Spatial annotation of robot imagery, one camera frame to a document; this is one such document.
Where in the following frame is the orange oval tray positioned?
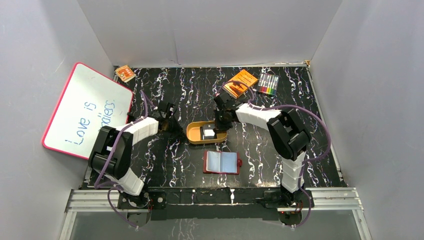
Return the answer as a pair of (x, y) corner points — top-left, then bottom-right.
(186, 120), (228, 145)

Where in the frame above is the stack of black credit cards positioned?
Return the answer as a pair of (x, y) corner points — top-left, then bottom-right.
(200, 124), (216, 140)

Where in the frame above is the red card holder wallet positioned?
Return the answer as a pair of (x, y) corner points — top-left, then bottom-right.
(203, 150), (243, 175)

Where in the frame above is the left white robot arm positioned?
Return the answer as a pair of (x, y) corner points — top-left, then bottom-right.
(88, 101), (183, 208)

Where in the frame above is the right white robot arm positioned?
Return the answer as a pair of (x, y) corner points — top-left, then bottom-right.
(214, 92), (312, 207)

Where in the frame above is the small orange card box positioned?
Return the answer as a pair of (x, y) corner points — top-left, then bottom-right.
(115, 65), (136, 83)

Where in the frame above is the orange book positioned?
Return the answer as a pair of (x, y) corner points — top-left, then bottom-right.
(223, 69), (258, 99)

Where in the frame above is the pack of coloured markers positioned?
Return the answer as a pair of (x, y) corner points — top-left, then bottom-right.
(256, 73), (280, 96)

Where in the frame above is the pink framed whiteboard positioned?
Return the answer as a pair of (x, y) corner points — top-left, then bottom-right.
(41, 62), (134, 159)

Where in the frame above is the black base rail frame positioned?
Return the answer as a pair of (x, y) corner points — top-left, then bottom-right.
(65, 187), (364, 227)

